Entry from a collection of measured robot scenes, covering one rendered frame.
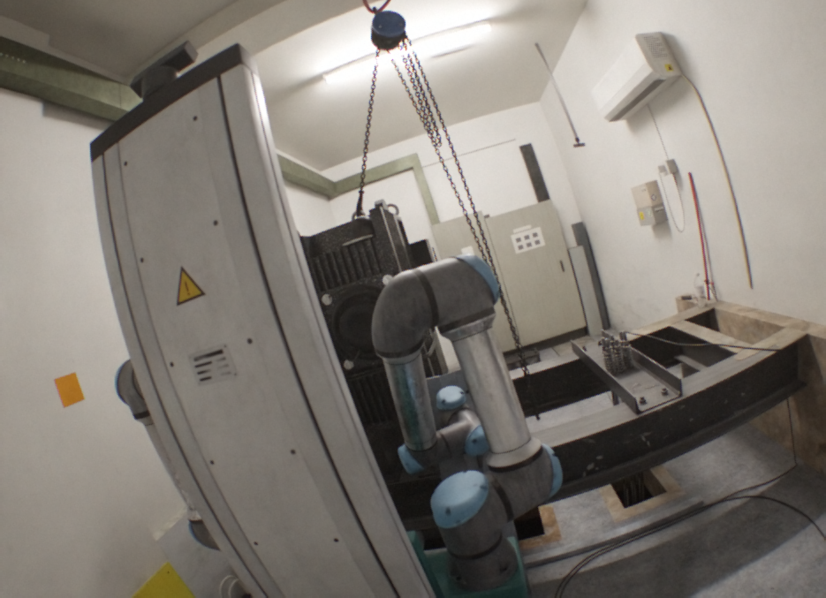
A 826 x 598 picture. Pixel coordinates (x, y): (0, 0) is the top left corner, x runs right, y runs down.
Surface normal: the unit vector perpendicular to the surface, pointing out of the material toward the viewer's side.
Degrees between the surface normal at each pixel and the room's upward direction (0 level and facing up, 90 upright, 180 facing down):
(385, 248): 90
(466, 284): 80
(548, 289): 90
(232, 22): 90
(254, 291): 90
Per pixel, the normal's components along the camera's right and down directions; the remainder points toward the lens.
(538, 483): 0.25, -0.20
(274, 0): -0.13, 0.10
